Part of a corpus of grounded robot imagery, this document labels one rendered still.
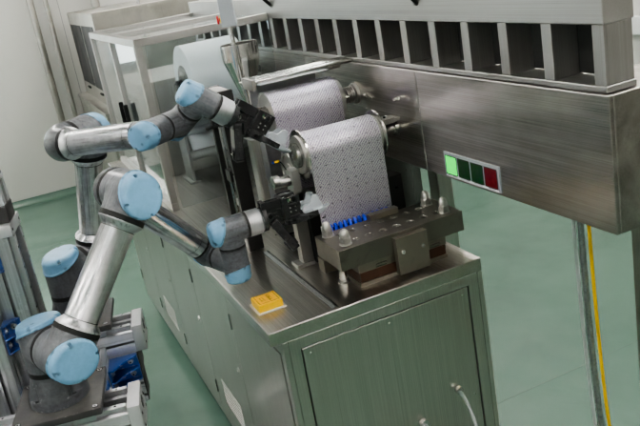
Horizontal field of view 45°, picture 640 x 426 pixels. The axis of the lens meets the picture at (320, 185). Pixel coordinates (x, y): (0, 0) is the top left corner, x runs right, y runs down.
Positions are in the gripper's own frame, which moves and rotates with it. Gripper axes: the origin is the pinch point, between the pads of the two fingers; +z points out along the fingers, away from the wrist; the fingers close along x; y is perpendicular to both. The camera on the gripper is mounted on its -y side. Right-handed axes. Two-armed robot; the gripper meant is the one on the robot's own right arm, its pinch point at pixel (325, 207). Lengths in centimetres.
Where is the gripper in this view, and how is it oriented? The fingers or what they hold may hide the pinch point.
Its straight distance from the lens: 226.4
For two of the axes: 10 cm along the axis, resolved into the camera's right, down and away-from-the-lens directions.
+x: -4.1, -2.0, 8.9
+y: -1.7, -9.4, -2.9
